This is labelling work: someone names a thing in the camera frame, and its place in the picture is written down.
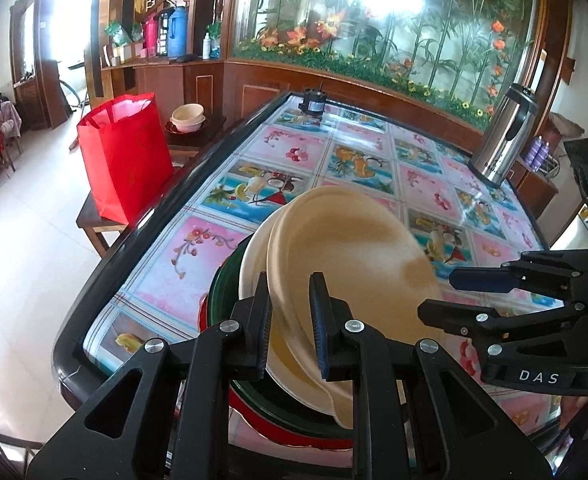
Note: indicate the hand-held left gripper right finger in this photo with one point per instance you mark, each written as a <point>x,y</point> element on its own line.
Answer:
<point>319,332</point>

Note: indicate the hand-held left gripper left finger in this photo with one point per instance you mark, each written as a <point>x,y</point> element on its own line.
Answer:
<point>264,332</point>

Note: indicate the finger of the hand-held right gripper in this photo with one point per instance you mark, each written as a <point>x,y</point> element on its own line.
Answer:
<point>478,280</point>
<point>453,316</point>

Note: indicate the green plate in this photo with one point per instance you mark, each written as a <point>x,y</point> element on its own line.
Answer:
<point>221,295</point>

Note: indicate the beige plate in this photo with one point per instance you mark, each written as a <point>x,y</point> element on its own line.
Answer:
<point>251,270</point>
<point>353,260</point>

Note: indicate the large red gold-rimmed plate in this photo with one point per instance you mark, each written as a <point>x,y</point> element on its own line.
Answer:
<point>274,434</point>

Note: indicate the fruit print tablecloth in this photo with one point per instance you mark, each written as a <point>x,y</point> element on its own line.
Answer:
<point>194,245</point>

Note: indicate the purple bottle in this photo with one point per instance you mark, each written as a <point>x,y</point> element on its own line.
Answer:
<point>533,154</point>
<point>543,156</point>

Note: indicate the stainless steel thermos jug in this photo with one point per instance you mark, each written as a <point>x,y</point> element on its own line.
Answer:
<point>506,135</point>

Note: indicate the dark wooden side table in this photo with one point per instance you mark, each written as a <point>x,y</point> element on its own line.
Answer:
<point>194,145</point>

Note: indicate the wooden stool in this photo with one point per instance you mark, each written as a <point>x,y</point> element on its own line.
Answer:
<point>91,225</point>

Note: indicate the cream bowl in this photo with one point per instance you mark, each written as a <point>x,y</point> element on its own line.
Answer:
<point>189,127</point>
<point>188,112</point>

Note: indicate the red gift bag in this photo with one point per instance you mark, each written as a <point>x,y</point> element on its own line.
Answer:
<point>129,160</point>

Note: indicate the dark red plate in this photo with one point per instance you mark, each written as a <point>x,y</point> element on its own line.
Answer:
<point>171,130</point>

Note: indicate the small black motor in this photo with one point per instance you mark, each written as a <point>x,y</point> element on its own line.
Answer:
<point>312,102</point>

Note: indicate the wooden cabinet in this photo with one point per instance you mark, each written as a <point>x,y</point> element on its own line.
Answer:
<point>214,87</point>

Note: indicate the bamboo painted glass screen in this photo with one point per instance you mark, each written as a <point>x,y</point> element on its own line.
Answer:
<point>373,25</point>

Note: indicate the white spray bottle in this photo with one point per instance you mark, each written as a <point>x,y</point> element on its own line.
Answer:
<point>207,47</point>

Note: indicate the blue thermos jug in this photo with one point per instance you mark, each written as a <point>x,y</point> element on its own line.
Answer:
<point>178,32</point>

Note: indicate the black thermos jug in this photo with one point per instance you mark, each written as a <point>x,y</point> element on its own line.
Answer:
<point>162,35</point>

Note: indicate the pink thermos jug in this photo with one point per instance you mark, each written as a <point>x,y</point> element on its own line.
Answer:
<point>151,37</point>

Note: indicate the green packet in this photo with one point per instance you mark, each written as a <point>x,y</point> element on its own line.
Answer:
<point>118,34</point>

